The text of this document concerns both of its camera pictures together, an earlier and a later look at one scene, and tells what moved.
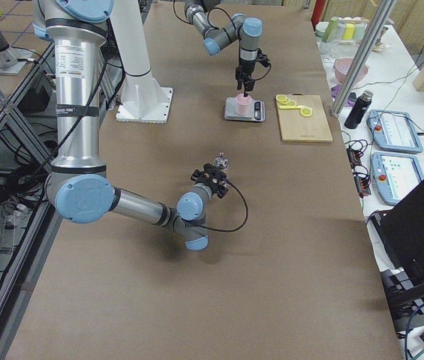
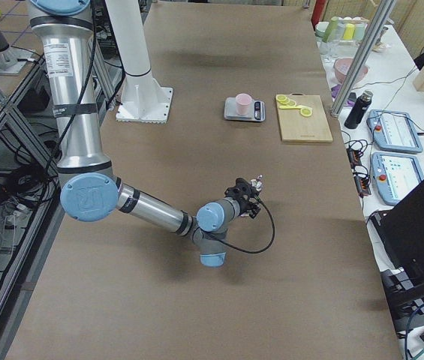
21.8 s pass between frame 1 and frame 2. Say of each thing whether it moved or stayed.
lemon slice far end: stayed
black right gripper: moved
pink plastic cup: stayed
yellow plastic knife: stayed
